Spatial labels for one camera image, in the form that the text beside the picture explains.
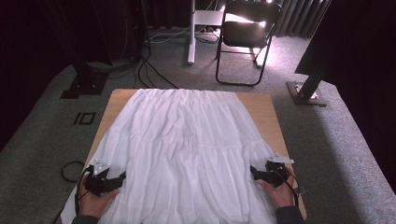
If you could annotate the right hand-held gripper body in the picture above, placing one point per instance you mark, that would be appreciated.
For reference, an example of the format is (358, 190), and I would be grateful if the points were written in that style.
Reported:
(275, 174)

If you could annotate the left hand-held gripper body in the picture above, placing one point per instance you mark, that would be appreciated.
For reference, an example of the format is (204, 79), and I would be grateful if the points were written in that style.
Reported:
(96, 183)

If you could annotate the white tiered skirt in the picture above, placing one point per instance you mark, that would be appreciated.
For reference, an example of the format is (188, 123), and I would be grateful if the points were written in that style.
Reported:
(193, 149)

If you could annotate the person's left hand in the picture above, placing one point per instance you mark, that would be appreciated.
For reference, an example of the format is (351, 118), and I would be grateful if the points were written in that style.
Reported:
(93, 205)

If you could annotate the person's right hand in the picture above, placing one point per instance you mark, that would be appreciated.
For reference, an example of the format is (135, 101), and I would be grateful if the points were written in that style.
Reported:
(283, 196)

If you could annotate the black stand with flat base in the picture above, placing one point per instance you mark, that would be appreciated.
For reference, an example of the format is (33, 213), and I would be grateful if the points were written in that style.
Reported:
(85, 85)

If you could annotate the dark monitor panel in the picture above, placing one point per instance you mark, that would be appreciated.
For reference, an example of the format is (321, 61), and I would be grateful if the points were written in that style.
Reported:
(317, 46)

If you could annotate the black folding chair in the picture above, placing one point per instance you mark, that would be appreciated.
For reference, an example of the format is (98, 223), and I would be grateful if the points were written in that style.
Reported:
(243, 34)

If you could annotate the grey curtain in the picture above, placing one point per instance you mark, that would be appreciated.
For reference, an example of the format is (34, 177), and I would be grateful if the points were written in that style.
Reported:
(295, 18)

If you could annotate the black post on metal base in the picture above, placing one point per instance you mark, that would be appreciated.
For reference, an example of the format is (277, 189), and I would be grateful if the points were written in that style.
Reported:
(306, 95)

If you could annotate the white desk frame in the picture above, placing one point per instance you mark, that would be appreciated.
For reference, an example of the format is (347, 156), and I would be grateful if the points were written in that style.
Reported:
(191, 40)

